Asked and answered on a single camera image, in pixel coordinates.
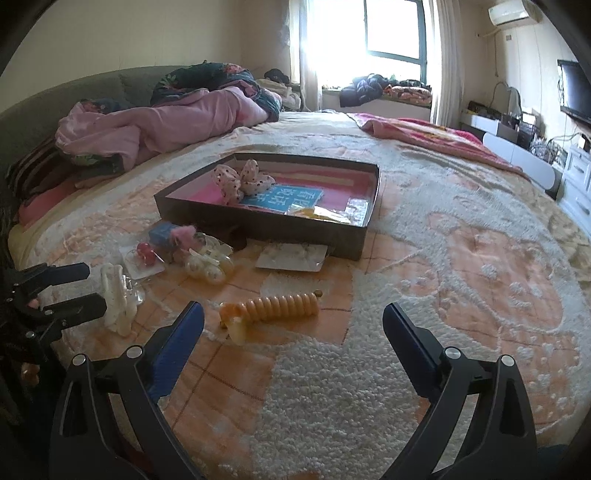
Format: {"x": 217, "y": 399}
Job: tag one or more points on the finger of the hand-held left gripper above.
{"x": 55, "y": 273}
{"x": 74, "y": 309}

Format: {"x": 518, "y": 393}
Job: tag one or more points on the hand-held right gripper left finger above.
{"x": 182, "y": 341}

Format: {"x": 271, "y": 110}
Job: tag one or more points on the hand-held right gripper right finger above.
{"x": 406, "y": 341}

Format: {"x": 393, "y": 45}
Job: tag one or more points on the cream bow hair clips bag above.
{"x": 205, "y": 267}

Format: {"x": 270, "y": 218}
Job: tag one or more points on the pink fluffy hair clip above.
{"x": 182, "y": 235}

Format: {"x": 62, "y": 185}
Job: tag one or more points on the pearl earring card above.
{"x": 291, "y": 256}

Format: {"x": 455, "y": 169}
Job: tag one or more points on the dark brown shallow box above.
{"x": 277, "y": 230}

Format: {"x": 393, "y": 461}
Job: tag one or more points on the white hair claw clip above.
{"x": 115, "y": 304}

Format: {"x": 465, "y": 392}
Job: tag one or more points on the clear hair claw clip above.
{"x": 137, "y": 293}

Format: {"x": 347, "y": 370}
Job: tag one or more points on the red bead earring card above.
{"x": 143, "y": 254}

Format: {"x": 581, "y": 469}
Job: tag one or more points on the orange spiral hair clip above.
{"x": 277, "y": 308}

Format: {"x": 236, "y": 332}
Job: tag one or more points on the small blue box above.
{"x": 161, "y": 235}

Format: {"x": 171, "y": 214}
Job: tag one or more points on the striped pillow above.
{"x": 32, "y": 166}

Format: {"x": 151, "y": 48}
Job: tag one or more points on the yellow item in plastic bag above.
{"x": 318, "y": 213}

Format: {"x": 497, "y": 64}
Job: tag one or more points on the blue printed card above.
{"x": 286, "y": 198}

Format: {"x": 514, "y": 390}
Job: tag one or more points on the grey upholstered headboard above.
{"x": 92, "y": 87}

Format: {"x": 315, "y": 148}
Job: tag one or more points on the pink quilt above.
{"x": 184, "y": 120}

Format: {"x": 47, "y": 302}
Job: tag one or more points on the pink patterned blanket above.
{"x": 429, "y": 134}

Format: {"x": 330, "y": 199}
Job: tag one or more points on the white curved bed footboard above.
{"x": 521, "y": 159}

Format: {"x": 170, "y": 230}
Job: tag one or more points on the white drawer cabinet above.
{"x": 577, "y": 184}

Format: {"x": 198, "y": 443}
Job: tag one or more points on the dark floral quilt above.
{"x": 198, "y": 76}

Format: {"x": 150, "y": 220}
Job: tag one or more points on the floral cushion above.
{"x": 411, "y": 92}

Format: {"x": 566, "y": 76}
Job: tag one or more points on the dark jacket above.
{"x": 364, "y": 87}

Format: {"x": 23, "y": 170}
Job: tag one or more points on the white curtain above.
{"x": 450, "y": 60}
{"x": 307, "y": 87}

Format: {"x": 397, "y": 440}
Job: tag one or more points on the black bag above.
{"x": 277, "y": 76}

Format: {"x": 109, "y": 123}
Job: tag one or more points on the black television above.
{"x": 577, "y": 90}

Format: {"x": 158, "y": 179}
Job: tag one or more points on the window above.
{"x": 392, "y": 27}

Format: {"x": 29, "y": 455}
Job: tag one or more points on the white air conditioner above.
{"x": 512, "y": 11}

